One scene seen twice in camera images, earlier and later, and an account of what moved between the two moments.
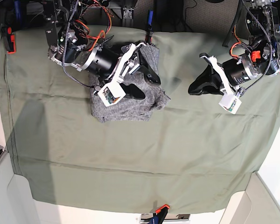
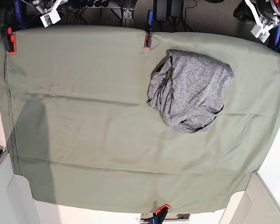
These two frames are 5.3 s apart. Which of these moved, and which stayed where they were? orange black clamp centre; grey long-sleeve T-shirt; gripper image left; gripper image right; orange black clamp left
Moved: gripper image left; grey long-sleeve T-shirt; gripper image right
Stayed: orange black clamp left; orange black clamp centre
